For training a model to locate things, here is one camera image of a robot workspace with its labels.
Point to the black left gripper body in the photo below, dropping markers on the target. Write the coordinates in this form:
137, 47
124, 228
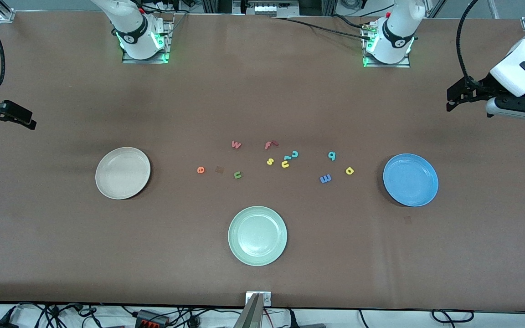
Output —
485, 87

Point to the yellow foam letter d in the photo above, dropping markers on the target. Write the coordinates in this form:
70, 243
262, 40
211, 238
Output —
349, 171

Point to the blue foam letter m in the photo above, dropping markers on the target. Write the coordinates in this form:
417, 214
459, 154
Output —
325, 178

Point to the pink foam letter w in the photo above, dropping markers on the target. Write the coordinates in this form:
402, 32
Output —
236, 145

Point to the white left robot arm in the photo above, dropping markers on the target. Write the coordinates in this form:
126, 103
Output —
397, 32

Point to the blue round plate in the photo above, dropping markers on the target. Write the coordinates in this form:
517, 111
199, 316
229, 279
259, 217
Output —
410, 180

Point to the beige round plate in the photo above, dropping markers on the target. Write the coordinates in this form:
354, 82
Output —
123, 173

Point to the silver connector box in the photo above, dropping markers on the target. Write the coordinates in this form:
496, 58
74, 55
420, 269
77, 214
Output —
267, 9

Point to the black red power adapter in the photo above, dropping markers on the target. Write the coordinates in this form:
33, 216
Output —
151, 319

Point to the pale green round plate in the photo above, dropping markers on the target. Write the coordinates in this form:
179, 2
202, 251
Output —
257, 236

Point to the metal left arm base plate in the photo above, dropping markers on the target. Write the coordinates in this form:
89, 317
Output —
388, 65

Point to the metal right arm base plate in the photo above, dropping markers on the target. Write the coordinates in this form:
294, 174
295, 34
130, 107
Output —
144, 61

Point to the grey aluminium camera post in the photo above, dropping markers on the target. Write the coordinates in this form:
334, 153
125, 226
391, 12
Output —
253, 314

